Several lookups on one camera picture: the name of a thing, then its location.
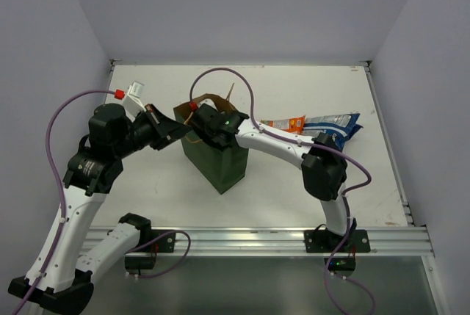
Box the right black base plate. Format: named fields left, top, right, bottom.
left=303, top=220, right=372, bottom=277

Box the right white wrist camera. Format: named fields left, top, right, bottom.
left=189, top=98, right=217, bottom=112

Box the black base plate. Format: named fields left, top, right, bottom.
left=124, top=228, right=176, bottom=272
left=303, top=220, right=372, bottom=277

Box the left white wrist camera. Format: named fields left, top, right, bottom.
left=114, top=82, right=145, bottom=117

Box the aluminium mounting rail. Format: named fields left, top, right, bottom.
left=79, top=225, right=434, bottom=257

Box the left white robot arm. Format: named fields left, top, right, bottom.
left=8, top=104, right=191, bottom=314

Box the blue snack packet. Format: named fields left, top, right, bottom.
left=330, top=124, right=363, bottom=151
left=303, top=113, right=360, bottom=130

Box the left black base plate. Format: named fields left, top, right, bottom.
left=124, top=228, right=176, bottom=272

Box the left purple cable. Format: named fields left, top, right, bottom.
left=10, top=89, right=124, bottom=315

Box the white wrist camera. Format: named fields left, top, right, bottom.
left=189, top=98, right=217, bottom=112
left=114, top=82, right=145, bottom=117

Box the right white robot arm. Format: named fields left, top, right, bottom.
left=188, top=103, right=348, bottom=236

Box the green paper bag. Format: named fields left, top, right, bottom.
left=173, top=86, right=249, bottom=194

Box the orange snack packet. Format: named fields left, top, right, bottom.
left=261, top=115, right=306, bottom=134

